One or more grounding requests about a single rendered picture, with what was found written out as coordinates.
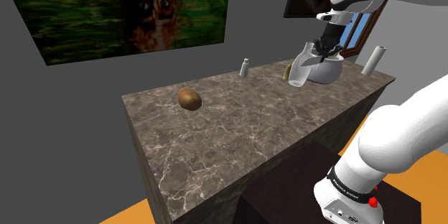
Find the brown framed window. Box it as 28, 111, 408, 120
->
337, 0, 390, 60

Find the white bowl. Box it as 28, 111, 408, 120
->
307, 53, 345, 85

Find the white paper roll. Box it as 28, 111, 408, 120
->
360, 45, 388, 77

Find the grey salt shaker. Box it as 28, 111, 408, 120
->
238, 57, 251, 78

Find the brown potato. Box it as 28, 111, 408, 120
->
177, 88, 203, 112

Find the green animal wall painting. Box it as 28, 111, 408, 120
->
0, 0, 232, 67

